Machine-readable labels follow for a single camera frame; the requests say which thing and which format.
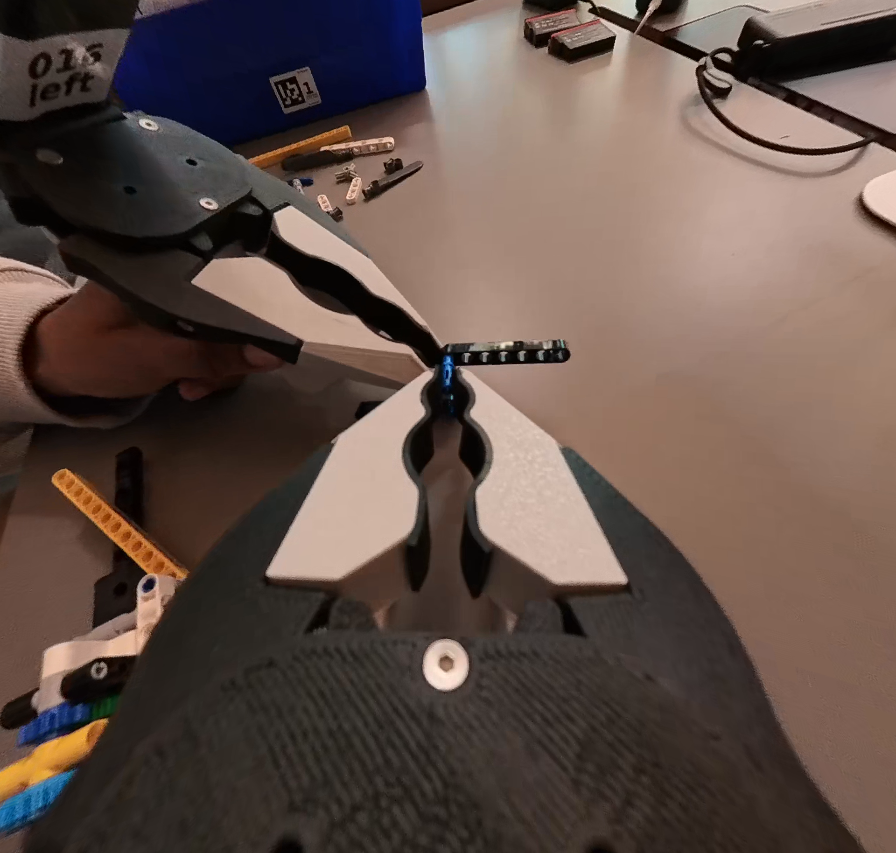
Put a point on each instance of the long yellow lego beam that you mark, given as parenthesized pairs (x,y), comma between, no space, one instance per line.
(112,524)

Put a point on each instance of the short yellow lego beam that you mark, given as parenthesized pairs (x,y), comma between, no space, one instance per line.
(301,146)

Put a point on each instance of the multicolour lego assembly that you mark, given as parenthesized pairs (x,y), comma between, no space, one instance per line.
(77,664)

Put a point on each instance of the person's left hand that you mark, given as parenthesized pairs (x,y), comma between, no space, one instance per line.
(105,356)

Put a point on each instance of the black lego lever piece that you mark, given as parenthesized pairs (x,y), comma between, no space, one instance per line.
(392,181)

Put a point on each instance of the long white lego beam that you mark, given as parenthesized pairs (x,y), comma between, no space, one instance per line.
(364,146)

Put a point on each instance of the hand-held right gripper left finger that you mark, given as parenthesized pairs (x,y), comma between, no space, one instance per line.
(350,510)

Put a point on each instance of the long black lego beam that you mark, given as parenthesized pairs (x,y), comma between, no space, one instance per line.
(127,489)

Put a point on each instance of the black battery pack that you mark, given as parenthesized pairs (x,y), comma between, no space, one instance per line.
(581,41)
(551,27)

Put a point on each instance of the dark rectangular device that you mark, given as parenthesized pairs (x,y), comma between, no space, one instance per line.
(819,34)

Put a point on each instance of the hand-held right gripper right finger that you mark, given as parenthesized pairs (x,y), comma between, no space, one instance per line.
(539,517)

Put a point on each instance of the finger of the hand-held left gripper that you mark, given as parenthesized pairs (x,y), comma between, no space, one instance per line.
(280,300)
(329,251)

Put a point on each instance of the white monitor stand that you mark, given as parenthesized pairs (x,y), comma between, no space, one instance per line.
(883,198)

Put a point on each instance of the blue bin with tag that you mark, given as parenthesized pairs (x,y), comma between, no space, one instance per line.
(280,34)

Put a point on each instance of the person's left forearm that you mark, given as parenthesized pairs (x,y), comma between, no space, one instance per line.
(17,349)

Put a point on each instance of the black lego axle piece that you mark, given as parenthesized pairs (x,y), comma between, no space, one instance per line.
(308,161)

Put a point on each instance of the grey lego connector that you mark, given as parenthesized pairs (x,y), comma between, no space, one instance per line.
(345,173)

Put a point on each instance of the black lego beam with holes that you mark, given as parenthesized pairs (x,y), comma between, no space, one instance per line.
(518,354)

